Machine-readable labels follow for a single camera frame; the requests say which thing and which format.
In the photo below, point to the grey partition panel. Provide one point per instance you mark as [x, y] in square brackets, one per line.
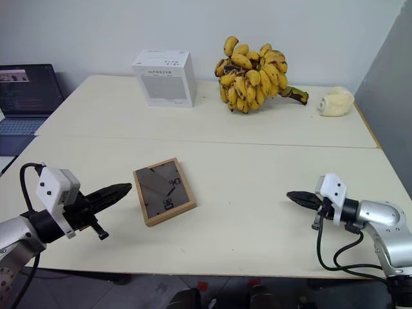
[386, 96]

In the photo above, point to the wooden framed grey tile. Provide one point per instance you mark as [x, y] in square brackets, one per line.
[164, 193]

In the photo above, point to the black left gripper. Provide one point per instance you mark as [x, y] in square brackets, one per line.
[80, 210]

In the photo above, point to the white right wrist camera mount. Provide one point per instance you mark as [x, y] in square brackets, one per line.
[334, 190]

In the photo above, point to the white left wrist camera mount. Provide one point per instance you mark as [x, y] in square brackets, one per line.
[51, 190]

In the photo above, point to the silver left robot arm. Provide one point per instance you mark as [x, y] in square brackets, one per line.
[19, 236]

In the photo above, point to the dark rounded shape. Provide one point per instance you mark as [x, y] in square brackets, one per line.
[186, 299]

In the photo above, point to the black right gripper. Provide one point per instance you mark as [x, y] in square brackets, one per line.
[324, 207]

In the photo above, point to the yellow banana bunch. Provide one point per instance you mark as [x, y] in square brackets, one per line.
[251, 80]

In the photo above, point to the black laptop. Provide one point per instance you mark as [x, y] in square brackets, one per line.
[29, 90]

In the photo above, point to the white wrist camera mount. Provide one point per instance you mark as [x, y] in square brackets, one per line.
[51, 190]
[334, 190]

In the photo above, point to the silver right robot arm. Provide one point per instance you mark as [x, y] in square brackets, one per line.
[383, 215]

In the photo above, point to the white cardboard box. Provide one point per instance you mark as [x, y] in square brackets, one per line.
[167, 83]

